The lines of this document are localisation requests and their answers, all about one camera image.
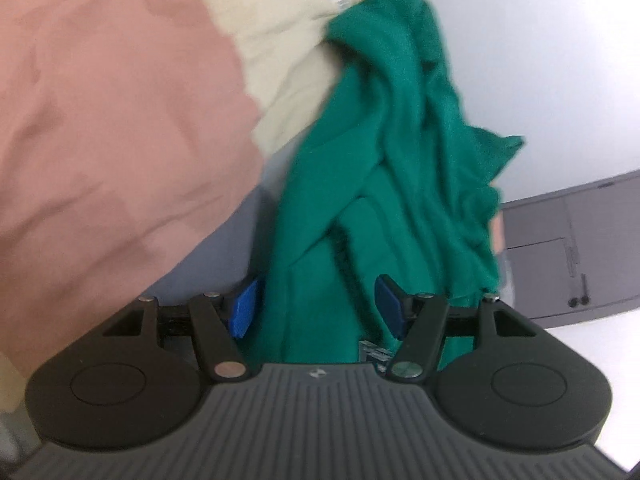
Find grey door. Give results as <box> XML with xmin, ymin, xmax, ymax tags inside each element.
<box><xmin>500</xmin><ymin>170</ymin><xmax>640</xmax><ymax>330</ymax></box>

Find green zip hoodie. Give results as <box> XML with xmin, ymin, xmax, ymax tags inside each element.
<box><xmin>252</xmin><ymin>0</ymin><xmax>525</xmax><ymax>366</ymax></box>

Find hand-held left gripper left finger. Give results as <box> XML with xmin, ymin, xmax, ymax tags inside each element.
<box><xmin>102</xmin><ymin>277</ymin><xmax>261</xmax><ymax>383</ymax></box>

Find patchwork bed sheet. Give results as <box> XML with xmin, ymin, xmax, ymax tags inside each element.
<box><xmin>0</xmin><ymin>0</ymin><xmax>373</xmax><ymax>381</ymax></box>

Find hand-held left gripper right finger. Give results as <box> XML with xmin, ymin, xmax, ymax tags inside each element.
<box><xmin>374</xmin><ymin>274</ymin><xmax>538</xmax><ymax>385</ymax></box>

